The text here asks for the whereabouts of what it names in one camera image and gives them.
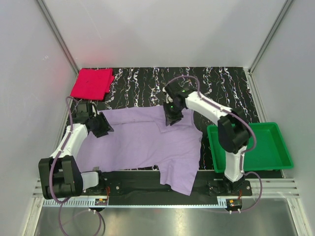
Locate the left connector board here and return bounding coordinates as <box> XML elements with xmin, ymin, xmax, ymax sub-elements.
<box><xmin>94</xmin><ymin>198</ymin><xmax>108</xmax><ymax>206</ymax></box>

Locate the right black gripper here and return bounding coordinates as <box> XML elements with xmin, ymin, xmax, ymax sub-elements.
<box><xmin>163</xmin><ymin>101</ymin><xmax>184</xmax><ymax>126</ymax></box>

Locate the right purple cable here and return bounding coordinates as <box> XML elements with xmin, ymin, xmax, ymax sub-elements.
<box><xmin>166</xmin><ymin>75</ymin><xmax>264</xmax><ymax>213</ymax></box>

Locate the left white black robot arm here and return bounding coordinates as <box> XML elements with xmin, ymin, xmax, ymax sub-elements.
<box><xmin>38</xmin><ymin>102</ymin><xmax>114</xmax><ymax>203</ymax></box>

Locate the white slotted cable duct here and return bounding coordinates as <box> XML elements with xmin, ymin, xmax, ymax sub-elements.
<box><xmin>43</xmin><ymin>198</ymin><xmax>247</xmax><ymax>208</ymax></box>

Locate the black marbled table mat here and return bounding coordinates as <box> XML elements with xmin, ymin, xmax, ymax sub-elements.
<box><xmin>48</xmin><ymin>66</ymin><xmax>284</xmax><ymax>177</ymax></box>

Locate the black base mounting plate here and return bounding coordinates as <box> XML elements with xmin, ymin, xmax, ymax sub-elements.
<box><xmin>82</xmin><ymin>170</ymin><xmax>253</xmax><ymax>202</ymax></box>

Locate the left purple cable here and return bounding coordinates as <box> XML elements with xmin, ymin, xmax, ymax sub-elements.
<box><xmin>48</xmin><ymin>96</ymin><xmax>106</xmax><ymax>236</ymax></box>

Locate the folded pink t shirt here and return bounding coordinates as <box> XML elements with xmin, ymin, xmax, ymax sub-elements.
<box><xmin>70</xmin><ymin>68</ymin><xmax>114</xmax><ymax>101</ymax></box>

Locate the connector board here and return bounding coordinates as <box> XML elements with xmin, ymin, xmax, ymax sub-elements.
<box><xmin>94</xmin><ymin>198</ymin><xmax>108</xmax><ymax>206</ymax></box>
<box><xmin>228</xmin><ymin>199</ymin><xmax>243</xmax><ymax>207</ymax></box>

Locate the right connector board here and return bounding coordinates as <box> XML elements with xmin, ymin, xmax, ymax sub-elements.
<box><xmin>228</xmin><ymin>199</ymin><xmax>243</xmax><ymax>207</ymax></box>

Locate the green plastic tray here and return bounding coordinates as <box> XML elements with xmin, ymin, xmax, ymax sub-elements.
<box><xmin>207</xmin><ymin>122</ymin><xmax>294</xmax><ymax>173</ymax></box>

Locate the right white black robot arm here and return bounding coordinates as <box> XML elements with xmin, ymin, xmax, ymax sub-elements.
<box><xmin>162</xmin><ymin>82</ymin><xmax>253</xmax><ymax>195</ymax></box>

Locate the purple cable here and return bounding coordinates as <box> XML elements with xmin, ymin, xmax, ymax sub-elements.
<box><xmin>48</xmin><ymin>96</ymin><xmax>106</xmax><ymax>236</ymax></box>
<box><xmin>166</xmin><ymin>75</ymin><xmax>264</xmax><ymax>213</ymax></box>

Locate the lavender t shirt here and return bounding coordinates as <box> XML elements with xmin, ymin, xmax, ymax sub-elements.
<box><xmin>76</xmin><ymin>106</ymin><xmax>202</xmax><ymax>196</ymax></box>

